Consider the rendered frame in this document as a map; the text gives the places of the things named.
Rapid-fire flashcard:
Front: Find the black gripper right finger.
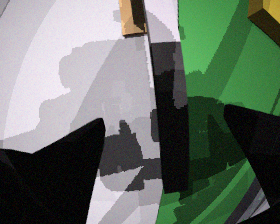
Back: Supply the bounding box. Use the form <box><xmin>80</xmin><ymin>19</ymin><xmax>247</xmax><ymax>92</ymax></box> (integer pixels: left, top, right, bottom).
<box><xmin>224</xmin><ymin>104</ymin><xmax>280</xmax><ymax>207</ymax></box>

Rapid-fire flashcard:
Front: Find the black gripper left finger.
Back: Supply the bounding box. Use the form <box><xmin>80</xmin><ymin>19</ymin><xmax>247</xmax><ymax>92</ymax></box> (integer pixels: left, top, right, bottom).
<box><xmin>0</xmin><ymin>118</ymin><xmax>105</xmax><ymax>224</ymax></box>

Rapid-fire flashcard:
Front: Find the yellow block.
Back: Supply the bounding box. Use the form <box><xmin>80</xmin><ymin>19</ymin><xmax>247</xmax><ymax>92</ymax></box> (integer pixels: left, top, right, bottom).
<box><xmin>247</xmin><ymin>0</ymin><xmax>280</xmax><ymax>46</ymax></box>

